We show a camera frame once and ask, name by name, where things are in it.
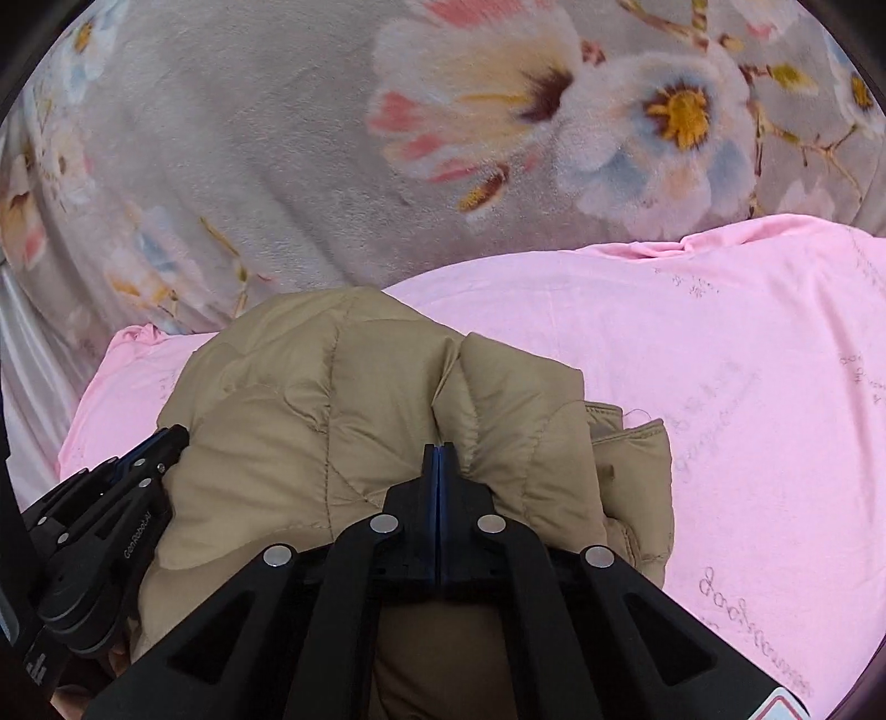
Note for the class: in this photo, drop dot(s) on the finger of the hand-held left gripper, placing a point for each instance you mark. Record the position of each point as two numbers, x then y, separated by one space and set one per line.
138 453
131 526

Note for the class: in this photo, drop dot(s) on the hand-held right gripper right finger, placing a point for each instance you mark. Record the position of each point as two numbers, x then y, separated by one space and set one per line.
460 540

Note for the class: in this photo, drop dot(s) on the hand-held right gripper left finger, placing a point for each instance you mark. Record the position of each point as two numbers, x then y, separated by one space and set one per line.
415 540

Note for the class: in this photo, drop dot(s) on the khaki padded jacket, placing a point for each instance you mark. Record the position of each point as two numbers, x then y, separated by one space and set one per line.
311 401

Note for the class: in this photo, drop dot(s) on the silver white curtain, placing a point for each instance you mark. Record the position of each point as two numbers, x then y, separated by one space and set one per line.
31 374

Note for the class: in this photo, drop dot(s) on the pink blanket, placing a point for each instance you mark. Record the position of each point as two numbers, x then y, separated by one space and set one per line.
747 415

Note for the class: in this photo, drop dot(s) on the grey floral blanket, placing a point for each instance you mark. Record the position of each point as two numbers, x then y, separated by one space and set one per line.
277 159

